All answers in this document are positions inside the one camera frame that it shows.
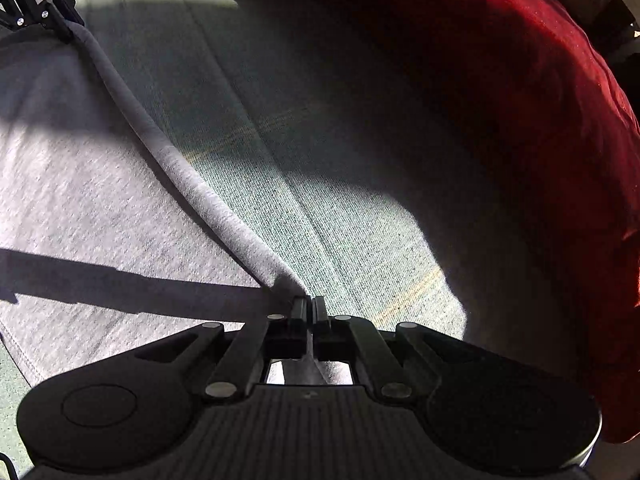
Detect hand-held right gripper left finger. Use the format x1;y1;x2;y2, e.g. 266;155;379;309
134;297;307;402

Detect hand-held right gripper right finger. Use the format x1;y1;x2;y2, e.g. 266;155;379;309
312;297;483;402

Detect bed with green plaid sheet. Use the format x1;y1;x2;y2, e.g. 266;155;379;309
75;0;601;361

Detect grey sweatpants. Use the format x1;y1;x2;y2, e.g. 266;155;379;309
0;22;353;391

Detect red quilt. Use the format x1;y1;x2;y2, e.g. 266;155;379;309
350;0;640;446

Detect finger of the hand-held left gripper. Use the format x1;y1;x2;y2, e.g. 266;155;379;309
0;0;51;30
42;0;87;43

